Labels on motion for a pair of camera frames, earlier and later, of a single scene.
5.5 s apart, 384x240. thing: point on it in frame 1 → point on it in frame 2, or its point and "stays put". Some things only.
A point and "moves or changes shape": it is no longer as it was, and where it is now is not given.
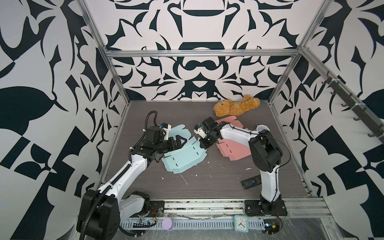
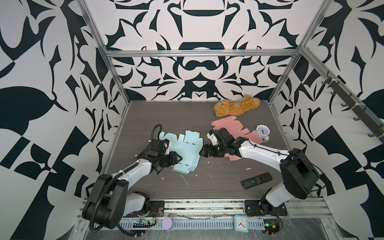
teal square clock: [241, 223] stays put
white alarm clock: [260, 127] stays put
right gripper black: [203, 144] → [210, 152]
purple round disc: [167, 224] stays put
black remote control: [253, 181] stays put
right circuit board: [271, 226] stays put
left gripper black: [172, 146] → [173, 159]
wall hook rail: [364, 115] stays put
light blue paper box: [191, 154] moves or changes shape
